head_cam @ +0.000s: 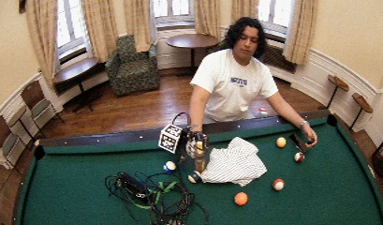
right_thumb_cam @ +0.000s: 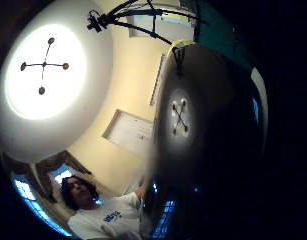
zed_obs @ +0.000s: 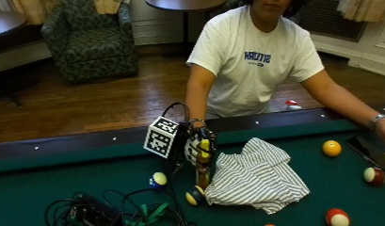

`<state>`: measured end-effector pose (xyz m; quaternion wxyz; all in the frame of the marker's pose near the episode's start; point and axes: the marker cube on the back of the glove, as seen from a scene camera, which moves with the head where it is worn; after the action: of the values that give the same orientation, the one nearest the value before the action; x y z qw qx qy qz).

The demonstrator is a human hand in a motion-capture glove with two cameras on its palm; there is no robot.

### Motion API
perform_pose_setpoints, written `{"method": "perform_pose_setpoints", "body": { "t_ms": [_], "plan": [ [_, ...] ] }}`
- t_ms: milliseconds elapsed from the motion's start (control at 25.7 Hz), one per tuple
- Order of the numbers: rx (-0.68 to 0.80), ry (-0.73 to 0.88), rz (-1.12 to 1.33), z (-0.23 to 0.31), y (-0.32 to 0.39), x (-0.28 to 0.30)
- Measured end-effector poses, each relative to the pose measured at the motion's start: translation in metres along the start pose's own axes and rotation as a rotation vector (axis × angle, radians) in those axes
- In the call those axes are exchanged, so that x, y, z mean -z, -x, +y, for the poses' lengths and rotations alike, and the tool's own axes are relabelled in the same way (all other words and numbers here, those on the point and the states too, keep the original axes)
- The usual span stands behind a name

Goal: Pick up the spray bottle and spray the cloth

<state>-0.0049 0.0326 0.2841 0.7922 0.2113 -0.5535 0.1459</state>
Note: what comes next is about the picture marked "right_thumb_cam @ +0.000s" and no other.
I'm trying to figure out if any the person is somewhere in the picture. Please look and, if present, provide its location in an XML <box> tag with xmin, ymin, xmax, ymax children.
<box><xmin>60</xmin><ymin>175</ymin><xmax>148</xmax><ymax>240</ymax></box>

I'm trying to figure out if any brown curtain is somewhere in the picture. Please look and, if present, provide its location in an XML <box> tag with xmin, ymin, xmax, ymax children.
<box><xmin>0</xmin><ymin>149</ymin><xmax>94</xmax><ymax>224</ymax></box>

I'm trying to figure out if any cross-shaped ceiling lamp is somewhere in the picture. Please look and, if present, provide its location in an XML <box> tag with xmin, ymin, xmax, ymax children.
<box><xmin>19</xmin><ymin>36</ymin><xmax>70</xmax><ymax>96</ymax></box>

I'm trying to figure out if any bright window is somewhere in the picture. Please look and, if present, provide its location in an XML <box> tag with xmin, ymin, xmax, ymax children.
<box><xmin>11</xmin><ymin>166</ymin><xmax>75</xmax><ymax>237</ymax></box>

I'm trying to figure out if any grey wall strip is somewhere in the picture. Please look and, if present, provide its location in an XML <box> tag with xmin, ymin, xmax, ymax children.
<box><xmin>149</xmin><ymin>53</ymin><xmax>167</xmax><ymax>107</ymax></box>

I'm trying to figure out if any small black camera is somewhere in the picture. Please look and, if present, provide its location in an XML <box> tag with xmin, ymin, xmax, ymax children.
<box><xmin>86</xmin><ymin>9</ymin><xmax>104</xmax><ymax>33</ymax></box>

